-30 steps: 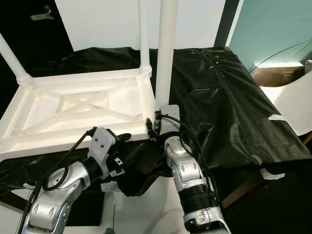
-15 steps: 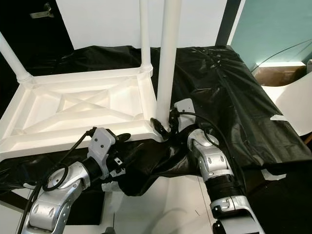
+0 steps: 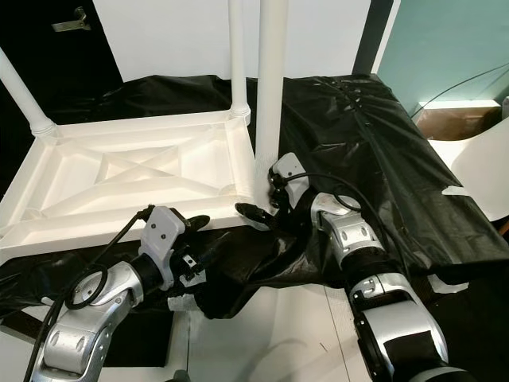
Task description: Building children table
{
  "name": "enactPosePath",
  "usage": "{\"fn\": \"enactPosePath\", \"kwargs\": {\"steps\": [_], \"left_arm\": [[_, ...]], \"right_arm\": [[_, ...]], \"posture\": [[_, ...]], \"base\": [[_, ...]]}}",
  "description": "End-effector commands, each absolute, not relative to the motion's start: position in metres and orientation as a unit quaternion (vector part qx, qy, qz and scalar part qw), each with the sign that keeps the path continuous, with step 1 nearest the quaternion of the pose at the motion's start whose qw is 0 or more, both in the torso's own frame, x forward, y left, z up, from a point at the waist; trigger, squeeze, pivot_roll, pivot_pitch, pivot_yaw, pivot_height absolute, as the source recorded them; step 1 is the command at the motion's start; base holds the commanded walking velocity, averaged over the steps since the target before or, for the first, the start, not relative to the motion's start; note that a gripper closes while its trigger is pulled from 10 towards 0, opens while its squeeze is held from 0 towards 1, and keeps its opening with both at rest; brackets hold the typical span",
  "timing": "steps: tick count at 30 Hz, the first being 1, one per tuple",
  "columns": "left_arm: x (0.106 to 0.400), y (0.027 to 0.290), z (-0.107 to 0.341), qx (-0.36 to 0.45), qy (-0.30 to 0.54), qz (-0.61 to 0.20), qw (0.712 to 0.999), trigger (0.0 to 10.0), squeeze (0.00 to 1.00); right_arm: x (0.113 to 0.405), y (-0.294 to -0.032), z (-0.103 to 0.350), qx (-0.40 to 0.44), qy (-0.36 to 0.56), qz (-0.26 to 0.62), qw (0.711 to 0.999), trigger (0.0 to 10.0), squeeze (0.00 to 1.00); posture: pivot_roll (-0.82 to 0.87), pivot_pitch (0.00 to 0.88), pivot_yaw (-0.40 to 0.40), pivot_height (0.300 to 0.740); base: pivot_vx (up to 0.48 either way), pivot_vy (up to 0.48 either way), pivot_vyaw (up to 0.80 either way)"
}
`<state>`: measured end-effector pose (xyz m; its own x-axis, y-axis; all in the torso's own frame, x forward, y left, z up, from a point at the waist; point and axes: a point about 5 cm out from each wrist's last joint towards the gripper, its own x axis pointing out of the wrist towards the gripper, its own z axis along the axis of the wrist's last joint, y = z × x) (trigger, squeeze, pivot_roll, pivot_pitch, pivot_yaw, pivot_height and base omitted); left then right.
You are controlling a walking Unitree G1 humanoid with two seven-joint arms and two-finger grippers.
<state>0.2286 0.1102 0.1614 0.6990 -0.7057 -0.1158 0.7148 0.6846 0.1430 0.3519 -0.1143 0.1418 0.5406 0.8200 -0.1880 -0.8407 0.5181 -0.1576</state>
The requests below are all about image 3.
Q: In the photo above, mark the white curved furniture panel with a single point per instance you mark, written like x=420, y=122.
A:
x=485, y=163

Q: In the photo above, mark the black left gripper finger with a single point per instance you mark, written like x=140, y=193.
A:
x=199, y=221

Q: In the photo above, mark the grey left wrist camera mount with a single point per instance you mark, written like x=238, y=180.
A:
x=167, y=231

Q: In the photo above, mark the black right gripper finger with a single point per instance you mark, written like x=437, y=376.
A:
x=250, y=212

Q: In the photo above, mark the dark green left robot leg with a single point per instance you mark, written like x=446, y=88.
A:
x=179, y=376

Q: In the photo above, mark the brown cardboard box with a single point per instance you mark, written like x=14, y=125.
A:
x=457, y=123

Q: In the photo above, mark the black door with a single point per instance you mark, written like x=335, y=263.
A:
x=32, y=48

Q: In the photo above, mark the white tape piece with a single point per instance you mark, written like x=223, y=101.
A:
x=183, y=302
x=449, y=282
x=455, y=191

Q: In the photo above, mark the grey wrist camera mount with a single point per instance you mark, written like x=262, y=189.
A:
x=167, y=231
x=289, y=171

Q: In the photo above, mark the dark grey window frame post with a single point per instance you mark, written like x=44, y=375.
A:
x=374, y=36

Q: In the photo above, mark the white plastic table top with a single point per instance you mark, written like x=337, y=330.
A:
x=127, y=175

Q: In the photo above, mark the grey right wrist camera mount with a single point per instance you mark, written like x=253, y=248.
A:
x=289, y=171

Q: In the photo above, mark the black plastic sheet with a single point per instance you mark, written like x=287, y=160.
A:
x=406, y=159

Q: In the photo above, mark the white plastic table leg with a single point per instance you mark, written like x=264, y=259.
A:
x=238, y=52
x=270, y=87
x=20, y=95

